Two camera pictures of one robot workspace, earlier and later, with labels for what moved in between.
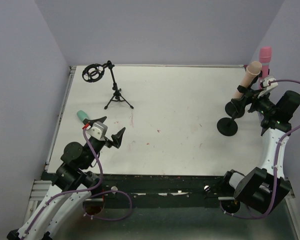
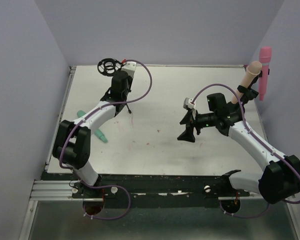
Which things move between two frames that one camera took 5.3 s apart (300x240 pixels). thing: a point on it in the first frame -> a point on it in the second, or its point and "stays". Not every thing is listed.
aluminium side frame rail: x=40 y=189 stays
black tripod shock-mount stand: x=94 y=72 -> x=120 y=85
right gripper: x=248 y=97 -> x=193 y=124
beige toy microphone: x=253 y=70 stays
